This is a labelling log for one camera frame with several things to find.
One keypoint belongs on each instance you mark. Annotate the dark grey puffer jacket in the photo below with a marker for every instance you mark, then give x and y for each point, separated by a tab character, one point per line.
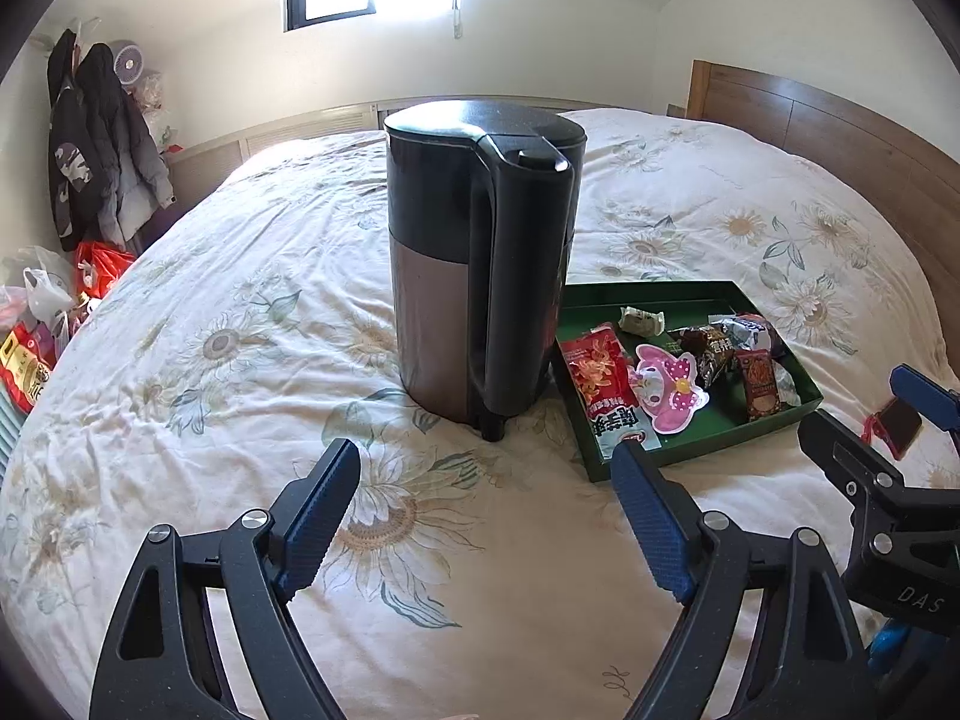
120	150

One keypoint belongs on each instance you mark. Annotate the floral bed blanket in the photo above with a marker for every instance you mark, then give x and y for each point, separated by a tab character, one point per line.
225	315

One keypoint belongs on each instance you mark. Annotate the long red snack packet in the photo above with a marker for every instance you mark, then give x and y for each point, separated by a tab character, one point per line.
600	382

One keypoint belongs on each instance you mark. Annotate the pink cartoon snack packet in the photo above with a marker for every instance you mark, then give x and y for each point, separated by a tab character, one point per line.
671	390

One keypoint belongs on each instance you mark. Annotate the black and brown electric kettle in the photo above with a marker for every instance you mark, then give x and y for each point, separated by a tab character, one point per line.
435	255

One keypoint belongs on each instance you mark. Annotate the dark red snack packet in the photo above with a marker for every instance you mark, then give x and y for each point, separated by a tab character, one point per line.
759	386

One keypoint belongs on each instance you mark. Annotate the red plastic bag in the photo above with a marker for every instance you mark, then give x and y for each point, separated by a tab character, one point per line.
105	266

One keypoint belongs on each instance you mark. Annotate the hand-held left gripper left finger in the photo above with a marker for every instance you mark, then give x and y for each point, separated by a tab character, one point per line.
319	517

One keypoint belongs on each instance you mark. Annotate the grey-green candy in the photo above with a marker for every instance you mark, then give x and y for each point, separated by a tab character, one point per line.
641	321

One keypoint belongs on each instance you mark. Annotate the white plastic bag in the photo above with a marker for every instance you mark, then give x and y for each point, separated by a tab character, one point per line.
46	298

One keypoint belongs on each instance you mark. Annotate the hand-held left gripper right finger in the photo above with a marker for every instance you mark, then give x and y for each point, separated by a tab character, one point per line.
652	525

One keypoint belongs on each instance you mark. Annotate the black camouflage jacket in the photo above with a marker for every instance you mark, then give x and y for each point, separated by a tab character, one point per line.
67	157

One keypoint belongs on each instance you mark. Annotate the wooden headboard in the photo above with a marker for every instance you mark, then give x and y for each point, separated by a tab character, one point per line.
825	120

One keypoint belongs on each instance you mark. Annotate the red rice bag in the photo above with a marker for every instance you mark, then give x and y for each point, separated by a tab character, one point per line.
26	371

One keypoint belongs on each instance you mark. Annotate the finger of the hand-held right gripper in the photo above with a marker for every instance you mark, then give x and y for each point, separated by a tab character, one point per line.
926	394
847	457

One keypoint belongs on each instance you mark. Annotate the white and dark cookie packet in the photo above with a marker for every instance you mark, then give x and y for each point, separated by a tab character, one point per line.
746	331

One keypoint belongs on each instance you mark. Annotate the green tray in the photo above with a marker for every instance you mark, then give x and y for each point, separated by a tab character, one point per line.
720	427

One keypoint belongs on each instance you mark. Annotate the brown foil candy packet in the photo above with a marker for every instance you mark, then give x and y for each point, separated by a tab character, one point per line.
705	352

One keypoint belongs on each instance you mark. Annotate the small white fan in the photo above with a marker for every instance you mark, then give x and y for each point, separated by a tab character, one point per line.
129	61

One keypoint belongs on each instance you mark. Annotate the light blue ribbed suitcase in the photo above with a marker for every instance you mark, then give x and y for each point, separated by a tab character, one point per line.
9	435

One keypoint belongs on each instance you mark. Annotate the clear hanging plastic bag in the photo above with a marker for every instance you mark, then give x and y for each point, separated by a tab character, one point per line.
157	112

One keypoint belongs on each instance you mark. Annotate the small orange-red snack packet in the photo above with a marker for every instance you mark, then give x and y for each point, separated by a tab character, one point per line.
896	424

